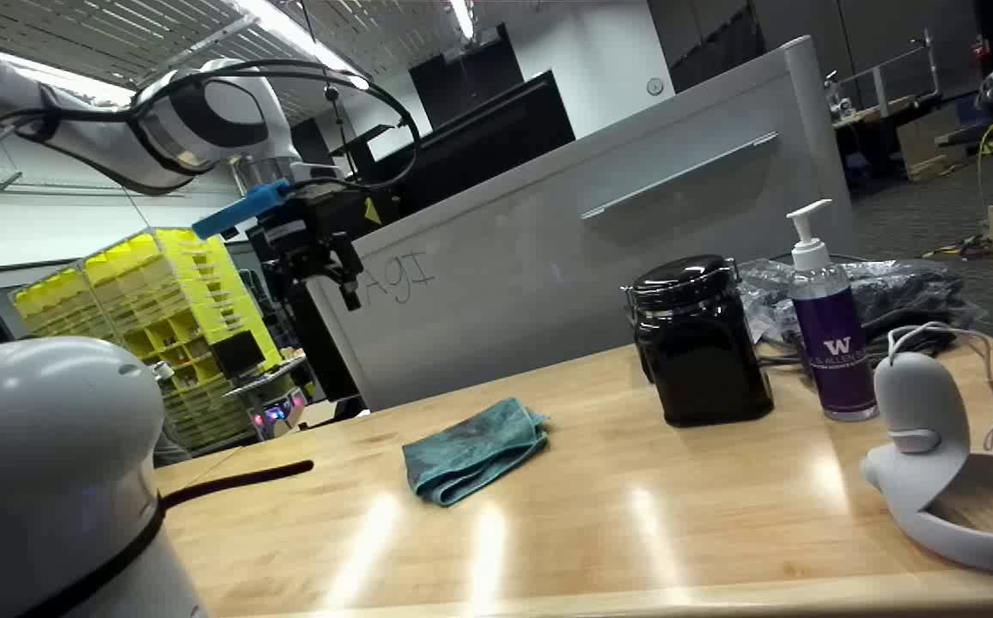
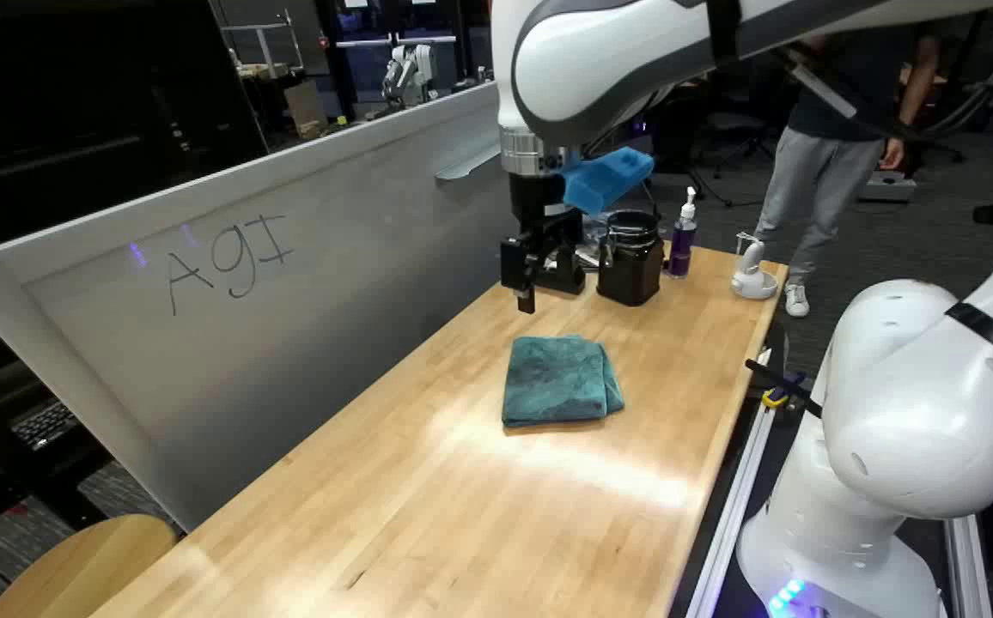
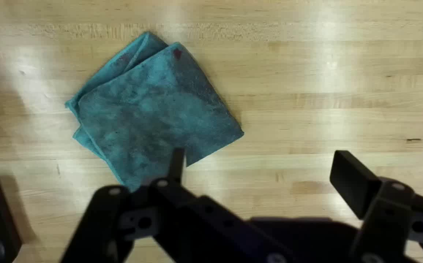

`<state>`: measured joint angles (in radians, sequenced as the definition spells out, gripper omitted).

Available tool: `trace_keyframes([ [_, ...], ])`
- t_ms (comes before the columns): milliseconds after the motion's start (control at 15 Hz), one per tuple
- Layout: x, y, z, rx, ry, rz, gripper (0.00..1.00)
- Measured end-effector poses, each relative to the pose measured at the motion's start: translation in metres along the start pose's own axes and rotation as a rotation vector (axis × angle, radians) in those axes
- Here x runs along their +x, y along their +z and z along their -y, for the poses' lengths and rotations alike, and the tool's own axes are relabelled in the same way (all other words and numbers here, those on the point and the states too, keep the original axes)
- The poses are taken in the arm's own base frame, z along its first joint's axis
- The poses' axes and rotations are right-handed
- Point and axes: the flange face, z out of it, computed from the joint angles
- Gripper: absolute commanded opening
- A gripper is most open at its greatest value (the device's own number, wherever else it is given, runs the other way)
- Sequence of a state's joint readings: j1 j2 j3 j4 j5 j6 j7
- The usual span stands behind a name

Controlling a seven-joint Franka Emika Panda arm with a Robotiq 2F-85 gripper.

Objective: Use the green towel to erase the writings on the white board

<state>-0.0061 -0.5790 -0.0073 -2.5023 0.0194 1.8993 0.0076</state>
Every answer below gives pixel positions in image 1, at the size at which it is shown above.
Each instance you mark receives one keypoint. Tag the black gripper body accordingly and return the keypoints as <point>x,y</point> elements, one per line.
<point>303,234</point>

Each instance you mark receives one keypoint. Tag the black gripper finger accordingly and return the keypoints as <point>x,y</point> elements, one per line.
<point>353,291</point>

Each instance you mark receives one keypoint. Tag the green towel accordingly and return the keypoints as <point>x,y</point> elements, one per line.
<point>464,458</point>

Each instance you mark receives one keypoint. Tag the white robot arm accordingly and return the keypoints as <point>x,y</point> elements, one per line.
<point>80,415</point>

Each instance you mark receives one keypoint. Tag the white board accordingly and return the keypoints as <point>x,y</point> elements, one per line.
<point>527,268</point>

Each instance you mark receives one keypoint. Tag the yellow plastic crates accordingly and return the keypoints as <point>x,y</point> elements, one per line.
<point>166,297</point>

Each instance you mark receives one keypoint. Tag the black monitor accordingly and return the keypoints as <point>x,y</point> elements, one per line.
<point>479,144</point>

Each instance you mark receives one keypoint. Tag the black glass jar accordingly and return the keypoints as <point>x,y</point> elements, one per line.
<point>693,340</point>

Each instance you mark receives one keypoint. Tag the purple hand sanitizer bottle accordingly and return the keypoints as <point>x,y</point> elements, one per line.
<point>829,323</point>

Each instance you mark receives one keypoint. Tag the grey plastic bag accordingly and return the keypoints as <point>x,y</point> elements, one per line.
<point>886,292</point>

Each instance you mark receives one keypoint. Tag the white VR controller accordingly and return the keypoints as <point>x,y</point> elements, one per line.
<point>929,447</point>

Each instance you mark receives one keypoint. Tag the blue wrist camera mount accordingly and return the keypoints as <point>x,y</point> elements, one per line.
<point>241,206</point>

